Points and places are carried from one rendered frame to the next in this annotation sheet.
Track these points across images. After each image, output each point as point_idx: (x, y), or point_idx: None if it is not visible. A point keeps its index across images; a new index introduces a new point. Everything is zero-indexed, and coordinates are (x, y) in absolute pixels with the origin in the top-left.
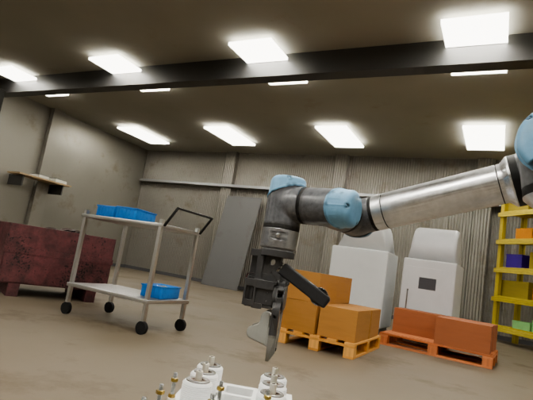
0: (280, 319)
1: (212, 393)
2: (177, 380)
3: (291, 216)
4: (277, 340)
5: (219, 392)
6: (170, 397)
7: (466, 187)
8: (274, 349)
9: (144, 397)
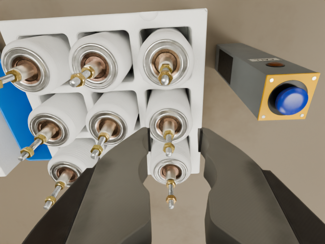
0: (149, 220)
1: (92, 158)
2: (51, 197)
3: None
4: (143, 146)
5: (33, 149)
6: (64, 185)
7: None
8: (214, 134)
9: (171, 206)
